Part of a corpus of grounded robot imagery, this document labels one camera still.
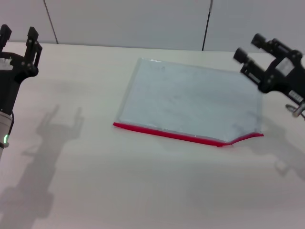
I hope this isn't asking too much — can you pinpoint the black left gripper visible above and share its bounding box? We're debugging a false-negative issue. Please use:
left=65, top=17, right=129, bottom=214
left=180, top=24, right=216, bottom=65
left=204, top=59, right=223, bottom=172
left=0, top=24, right=44, bottom=114

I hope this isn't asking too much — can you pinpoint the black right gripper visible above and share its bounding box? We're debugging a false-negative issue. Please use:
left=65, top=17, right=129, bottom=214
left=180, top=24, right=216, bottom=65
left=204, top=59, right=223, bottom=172
left=233, top=33, right=305, bottom=105

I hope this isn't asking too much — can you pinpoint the clear document bag red zipper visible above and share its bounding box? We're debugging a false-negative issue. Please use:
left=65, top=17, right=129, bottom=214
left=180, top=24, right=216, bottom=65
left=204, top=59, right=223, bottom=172
left=112, top=57, right=264, bottom=148

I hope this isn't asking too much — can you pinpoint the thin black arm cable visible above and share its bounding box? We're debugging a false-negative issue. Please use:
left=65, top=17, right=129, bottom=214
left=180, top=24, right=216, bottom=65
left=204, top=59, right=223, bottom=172
left=8, top=111, right=15, bottom=144

